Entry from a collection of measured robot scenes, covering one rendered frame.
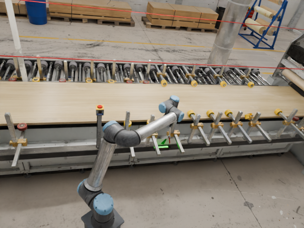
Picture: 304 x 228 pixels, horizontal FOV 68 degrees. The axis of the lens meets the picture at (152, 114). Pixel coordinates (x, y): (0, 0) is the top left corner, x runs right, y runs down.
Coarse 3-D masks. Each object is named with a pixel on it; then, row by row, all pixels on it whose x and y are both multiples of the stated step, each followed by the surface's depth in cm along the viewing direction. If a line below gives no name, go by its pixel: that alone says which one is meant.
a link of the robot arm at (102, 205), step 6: (102, 192) 181; (96, 198) 172; (102, 198) 173; (108, 198) 174; (90, 204) 174; (96, 204) 168; (102, 204) 169; (108, 204) 170; (96, 210) 167; (102, 210) 166; (108, 210) 168; (96, 216) 172; (102, 216) 170; (108, 216) 173; (102, 222) 175
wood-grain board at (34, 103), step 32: (0, 96) 240; (32, 96) 248; (64, 96) 257; (96, 96) 267; (128, 96) 278; (160, 96) 289; (192, 96) 301; (224, 96) 314; (256, 96) 329; (288, 96) 345
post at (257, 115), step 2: (258, 112) 256; (256, 114) 258; (258, 114) 255; (260, 114) 256; (256, 116) 258; (258, 116) 257; (254, 118) 261; (256, 118) 259; (258, 118) 260; (252, 120) 264; (254, 120) 262; (256, 120) 261; (252, 122) 264; (254, 122) 263; (250, 126) 268; (248, 128) 271; (250, 128) 269; (248, 130) 271; (250, 130) 271; (246, 132) 275; (248, 132) 273; (250, 132) 273; (248, 134) 275
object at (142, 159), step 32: (0, 128) 217; (32, 128) 226; (64, 128) 234; (96, 128) 244; (224, 128) 293; (256, 128) 308; (288, 128) 325; (64, 160) 269; (128, 160) 294; (160, 160) 305; (192, 160) 327
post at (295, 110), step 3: (294, 111) 267; (297, 111) 268; (291, 114) 272; (294, 114) 270; (288, 117) 276; (291, 117) 273; (288, 120) 276; (282, 126) 285; (285, 126) 282; (282, 129) 285; (279, 132) 289; (282, 132) 289; (276, 135) 294; (279, 135) 292
